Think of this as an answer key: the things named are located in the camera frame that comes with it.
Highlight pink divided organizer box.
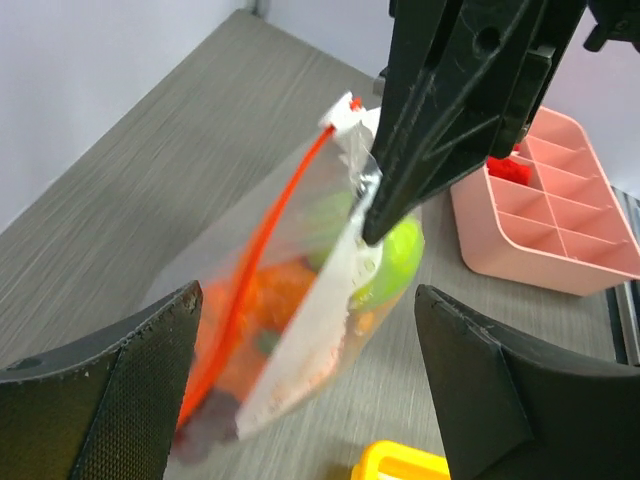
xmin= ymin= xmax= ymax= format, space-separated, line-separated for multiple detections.
xmin=451 ymin=107 xmax=639 ymax=296

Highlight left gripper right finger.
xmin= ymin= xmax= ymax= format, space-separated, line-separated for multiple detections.
xmin=414 ymin=285 xmax=639 ymax=479

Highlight orange fake pumpkin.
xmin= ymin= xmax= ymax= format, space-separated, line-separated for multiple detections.
xmin=216 ymin=260 xmax=316 ymax=402

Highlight purple fake grapes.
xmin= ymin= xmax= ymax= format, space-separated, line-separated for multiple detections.
xmin=170 ymin=390 xmax=240 ymax=464

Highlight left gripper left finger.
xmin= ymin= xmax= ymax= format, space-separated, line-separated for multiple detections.
xmin=1 ymin=282 xmax=203 ymax=479

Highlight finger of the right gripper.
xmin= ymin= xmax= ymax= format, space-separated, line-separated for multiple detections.
xmin=362 ymin=1 xmax=585 ymax=245

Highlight clear zip top bag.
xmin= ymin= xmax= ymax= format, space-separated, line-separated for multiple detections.
xmin=171 ymin=93 xmax=425 ymax=463

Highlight green fake apple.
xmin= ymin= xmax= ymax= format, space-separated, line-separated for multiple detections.
xmin=307 ymin=191 xmax=425 ymax=313

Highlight red object in organizer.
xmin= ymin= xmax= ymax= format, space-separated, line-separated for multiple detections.
xmin=486 ymin=143 xmax=534 ymax=187

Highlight yellow plastic tray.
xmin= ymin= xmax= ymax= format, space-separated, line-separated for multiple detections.
xmin=350 ymin=440 xmax=451 ymax=480

